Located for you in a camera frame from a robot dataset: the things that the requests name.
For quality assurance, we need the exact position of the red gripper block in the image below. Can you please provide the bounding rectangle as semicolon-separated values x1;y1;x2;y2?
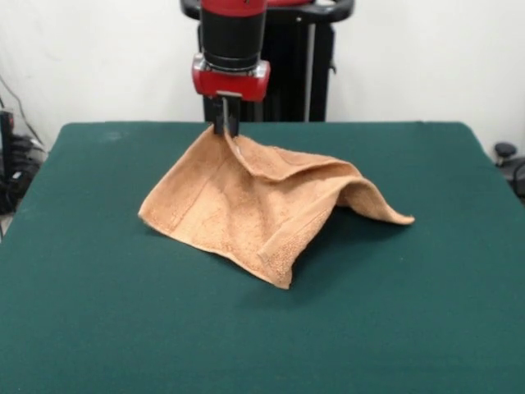
190;53;272;137

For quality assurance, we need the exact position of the tan terry towel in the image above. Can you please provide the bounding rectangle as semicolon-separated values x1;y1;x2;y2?
137;124;416;290

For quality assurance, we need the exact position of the dark green table cloth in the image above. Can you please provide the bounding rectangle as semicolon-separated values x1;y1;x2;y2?
0;120;525;394

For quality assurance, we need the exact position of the black electronics box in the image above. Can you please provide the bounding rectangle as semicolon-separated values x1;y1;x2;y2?
0;108;30;215

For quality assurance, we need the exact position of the black office chair base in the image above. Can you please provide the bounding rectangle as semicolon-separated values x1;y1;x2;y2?
493;141;525;194

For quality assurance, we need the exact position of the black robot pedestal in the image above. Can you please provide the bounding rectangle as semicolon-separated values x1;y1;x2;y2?
179;0;355;123

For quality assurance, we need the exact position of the grey wall cable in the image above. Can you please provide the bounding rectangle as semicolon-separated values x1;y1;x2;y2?
0;76;46;149

